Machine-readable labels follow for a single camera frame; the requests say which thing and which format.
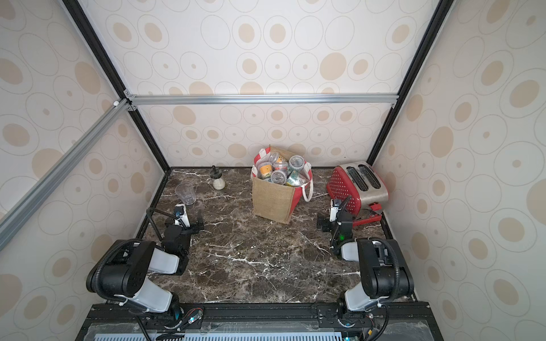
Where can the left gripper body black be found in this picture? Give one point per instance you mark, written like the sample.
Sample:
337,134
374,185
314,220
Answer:
188,228

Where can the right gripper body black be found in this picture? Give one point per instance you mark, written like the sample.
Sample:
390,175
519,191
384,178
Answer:
331,222

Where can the seed jar orange label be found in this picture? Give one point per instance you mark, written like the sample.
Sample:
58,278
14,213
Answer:
265,170

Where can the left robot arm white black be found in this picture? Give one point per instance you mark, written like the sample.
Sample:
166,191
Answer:
122,274

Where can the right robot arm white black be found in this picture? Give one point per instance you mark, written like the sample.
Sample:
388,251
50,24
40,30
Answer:
384,273

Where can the seed jar sunflower label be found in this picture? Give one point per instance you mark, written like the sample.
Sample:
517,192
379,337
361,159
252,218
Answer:
296,179

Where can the red burlap canvas bag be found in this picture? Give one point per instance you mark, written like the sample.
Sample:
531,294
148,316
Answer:
275,202

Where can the seed jar yellow label back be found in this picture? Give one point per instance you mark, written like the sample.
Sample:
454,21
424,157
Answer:
278,161

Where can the clear plastic cup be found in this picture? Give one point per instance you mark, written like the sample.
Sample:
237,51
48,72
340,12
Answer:
186,193

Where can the red silver toaster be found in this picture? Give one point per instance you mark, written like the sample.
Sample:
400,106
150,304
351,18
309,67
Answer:
366,188

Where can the glass sugar jar black lid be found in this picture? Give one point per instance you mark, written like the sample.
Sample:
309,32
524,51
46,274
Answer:
217,177

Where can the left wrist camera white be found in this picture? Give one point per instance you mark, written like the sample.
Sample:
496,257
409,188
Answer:
180,216

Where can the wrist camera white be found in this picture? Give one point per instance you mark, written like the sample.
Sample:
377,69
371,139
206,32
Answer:
180,216
334,209

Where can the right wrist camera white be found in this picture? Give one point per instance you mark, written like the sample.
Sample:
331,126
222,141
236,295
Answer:
334,209

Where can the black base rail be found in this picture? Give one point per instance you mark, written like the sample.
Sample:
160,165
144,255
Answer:
262,321

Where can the horizontal aluminium rail back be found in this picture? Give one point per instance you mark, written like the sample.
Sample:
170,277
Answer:
300,99

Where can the aluminium rail left wall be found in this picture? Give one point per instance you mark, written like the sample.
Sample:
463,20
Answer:
30,203

